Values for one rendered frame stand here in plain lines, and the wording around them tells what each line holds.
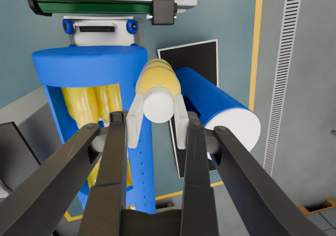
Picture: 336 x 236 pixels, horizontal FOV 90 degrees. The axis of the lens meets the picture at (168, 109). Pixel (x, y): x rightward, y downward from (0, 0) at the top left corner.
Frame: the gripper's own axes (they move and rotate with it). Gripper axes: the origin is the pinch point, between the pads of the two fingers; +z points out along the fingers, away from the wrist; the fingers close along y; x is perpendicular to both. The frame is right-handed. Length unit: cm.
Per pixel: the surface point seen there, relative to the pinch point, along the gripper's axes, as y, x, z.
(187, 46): 21, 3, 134
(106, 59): -11.4, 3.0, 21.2
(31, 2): -43, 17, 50
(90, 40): -25, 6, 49
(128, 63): -7.5, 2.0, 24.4
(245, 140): 38, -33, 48
